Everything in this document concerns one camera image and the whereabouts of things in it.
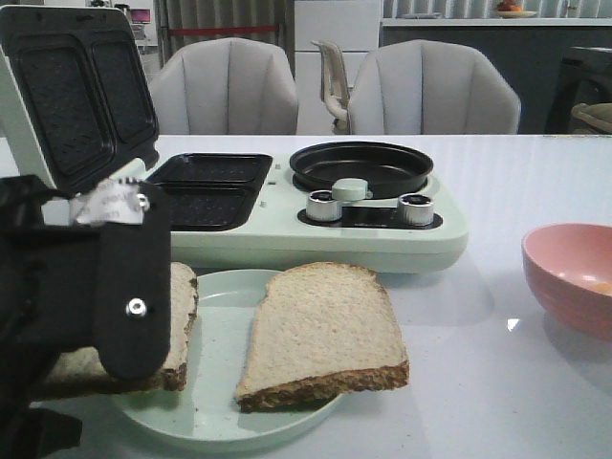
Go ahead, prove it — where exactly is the beige office chair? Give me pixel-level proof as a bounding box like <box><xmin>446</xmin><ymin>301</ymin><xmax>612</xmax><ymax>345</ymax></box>
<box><xmin>312</xmin><ymin>40</ymin><xmax>350</xmax><ymax>135</ymax></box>

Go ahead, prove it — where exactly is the dark grey counter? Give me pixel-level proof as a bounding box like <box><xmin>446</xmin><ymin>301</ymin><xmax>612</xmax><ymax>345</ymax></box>
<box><xmin>380</xmin><ymin>18</ymin><xmax>611</xmax><ymax>134</ymax></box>

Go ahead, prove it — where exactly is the right grey upholstered chair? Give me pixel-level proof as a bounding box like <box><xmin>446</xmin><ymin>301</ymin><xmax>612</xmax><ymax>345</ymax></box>
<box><xmin>348</xmin><ymin>39</ymin><xmax>521</xmax><ymax>135</ymax></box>

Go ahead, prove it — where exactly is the black round frying pan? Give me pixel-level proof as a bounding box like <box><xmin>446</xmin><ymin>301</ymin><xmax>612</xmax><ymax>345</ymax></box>
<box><xmin>289</xmin><ymin>141</ymin><xmax>433</xmax><ymax>200</ymax></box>

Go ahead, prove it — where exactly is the bread slice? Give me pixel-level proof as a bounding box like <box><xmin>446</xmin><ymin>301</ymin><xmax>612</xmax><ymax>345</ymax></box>
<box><xmin>33</xmin><ymin>261</ymin><xmax>199</xmax><ymax>401</ymax></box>
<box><xmin>234</xmin><ymin>262</ymin><xmax>409</xmax><ymax>412</ymax></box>

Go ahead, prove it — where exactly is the pink bowl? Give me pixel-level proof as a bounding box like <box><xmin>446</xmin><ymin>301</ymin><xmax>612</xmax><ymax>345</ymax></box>
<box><xmin>521</xmin><ymin>223</ymin><xmax>611</xmax><ymax>341</ymax></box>

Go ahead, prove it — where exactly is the mint green sandwich maker lid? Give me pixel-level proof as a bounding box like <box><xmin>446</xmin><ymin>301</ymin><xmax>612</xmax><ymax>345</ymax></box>
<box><xmin>1</xmin><ymin>5</ymin><xmax>159</xmax><ymax>226</ymax></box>

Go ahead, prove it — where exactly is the right silver control knob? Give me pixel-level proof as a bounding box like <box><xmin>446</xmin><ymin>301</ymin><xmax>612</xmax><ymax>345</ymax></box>
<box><xmin>397</xmin><ymin>193</ymin><xmax>435</xmax><ymax>227</ymax></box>

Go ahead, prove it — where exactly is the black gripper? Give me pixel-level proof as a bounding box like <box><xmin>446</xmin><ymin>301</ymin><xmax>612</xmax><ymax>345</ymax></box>
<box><xmin>1</xmin><ymin>175</ymin><xmax>170</xmax><ymax>458</ymax></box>

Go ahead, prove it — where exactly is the white cabinet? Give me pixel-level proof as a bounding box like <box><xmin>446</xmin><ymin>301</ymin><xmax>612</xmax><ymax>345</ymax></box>
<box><xmin>295</xmin><ymin>1</ymin><xmax>383</xmax><ymax>135</ymax></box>

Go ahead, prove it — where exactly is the left silver control knob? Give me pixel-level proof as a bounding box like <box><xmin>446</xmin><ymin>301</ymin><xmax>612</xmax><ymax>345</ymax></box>
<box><xmin>305</xmin><ymin>190</ymin><xmax>342</xmax><ymax>222</ymax></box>

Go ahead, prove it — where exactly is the mint green breakfast maker base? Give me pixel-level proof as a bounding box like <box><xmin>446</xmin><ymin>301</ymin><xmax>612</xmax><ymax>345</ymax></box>
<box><xmin>147</xmin><ymin>152</ymin><xmax>469</xmax><ymax>273</ymax></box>

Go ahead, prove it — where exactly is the fruit plate on counter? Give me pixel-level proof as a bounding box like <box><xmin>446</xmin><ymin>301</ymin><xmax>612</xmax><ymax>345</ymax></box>
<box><xmin>492</xmin><ymin>0</ymin><xmax>537</xmax><ymax>19</ymax></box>

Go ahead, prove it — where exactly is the silver control knob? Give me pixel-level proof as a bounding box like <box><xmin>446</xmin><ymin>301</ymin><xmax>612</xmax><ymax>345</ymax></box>
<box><xmin>305</xmin><ymin>190</ymin><xmax>342</xmax><ymax>222</ymax></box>
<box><xmin>397</xmin><ymin>193</ymin><xmax>435</xmax><ymax>227</ymax></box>

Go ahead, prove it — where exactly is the mint green round plate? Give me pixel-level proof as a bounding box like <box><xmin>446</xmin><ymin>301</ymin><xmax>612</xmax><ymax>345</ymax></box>
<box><xmin>113</xmin><ymin>270</ymin><xmax>343</xmax><ymax>452</ymax></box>

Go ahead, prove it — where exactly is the beige cushion at right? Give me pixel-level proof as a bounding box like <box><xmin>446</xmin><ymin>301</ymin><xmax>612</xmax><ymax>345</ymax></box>
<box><xmin>571</xmin><ymin>102</ymin><xmax>611</xmax><ymax>134</ymax></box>

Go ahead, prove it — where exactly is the grey upholstered chair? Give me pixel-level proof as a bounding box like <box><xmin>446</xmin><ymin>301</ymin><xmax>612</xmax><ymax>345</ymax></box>
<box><xmin>348</xmin><ymin>39</ymin><xmax>521</xmax><ymax>135</ymax></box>
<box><xmin>149</xmin><ymin>37</ymin><xmax>298</xmax><ymax>135</ymax></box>

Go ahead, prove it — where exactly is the left grey upholstered chair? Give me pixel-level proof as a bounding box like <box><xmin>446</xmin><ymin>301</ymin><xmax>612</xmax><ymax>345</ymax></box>
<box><xmin>149</xmin><ymin>37</ymin><xmax>298</xmax><ymax>135</ymax></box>

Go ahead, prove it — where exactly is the orange shrimp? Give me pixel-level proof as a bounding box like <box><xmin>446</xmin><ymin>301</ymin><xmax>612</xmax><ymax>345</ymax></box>
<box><xmin>592</xmin><ymin>282</ymin><xmax>612</xmax><ymax>295</ymax></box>

